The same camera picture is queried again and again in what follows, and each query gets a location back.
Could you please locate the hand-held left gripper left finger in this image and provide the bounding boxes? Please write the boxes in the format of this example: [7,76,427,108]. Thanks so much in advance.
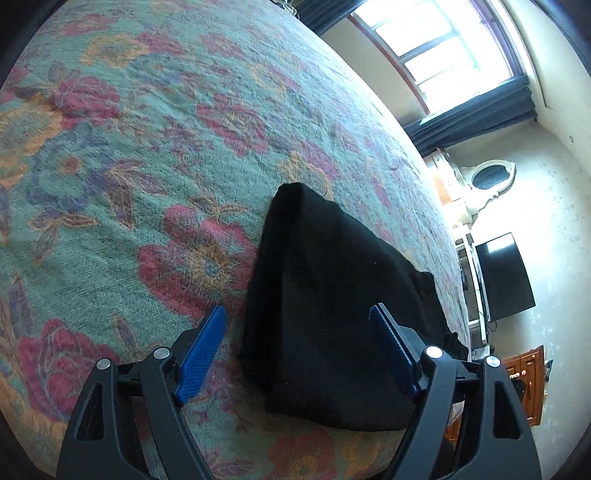
[55,305,229,480]

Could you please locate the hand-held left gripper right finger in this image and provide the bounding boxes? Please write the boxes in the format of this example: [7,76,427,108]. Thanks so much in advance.
[368,302,543,480]

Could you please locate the black pants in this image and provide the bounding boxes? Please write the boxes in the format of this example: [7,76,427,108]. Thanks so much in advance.
[238,182,470,433]

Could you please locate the white television stand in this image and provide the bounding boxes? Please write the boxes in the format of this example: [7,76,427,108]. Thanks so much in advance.
[455,233,494,348]

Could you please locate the black curved television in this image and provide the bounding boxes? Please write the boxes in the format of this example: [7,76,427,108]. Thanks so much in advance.
[475,232,537,323]

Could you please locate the wooden cabinet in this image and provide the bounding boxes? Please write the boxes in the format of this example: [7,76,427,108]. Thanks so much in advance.
[445,346,555,440]

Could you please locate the white vanity dresser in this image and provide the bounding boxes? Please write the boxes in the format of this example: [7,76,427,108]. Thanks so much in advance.
[426,148,474,241]

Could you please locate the white oval vanity mirror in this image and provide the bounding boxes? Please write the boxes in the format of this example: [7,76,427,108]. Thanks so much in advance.
[455,158,517,217]

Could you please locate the floral bedspread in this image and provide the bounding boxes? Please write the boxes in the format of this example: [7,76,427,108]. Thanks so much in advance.
[0,0,472,480]

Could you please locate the dark blue curtain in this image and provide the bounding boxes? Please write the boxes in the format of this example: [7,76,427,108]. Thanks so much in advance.
[295,0,370,36]
[402,76,539,158]

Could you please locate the bright window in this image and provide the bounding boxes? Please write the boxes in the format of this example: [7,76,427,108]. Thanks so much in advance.
[350,0,528,114]

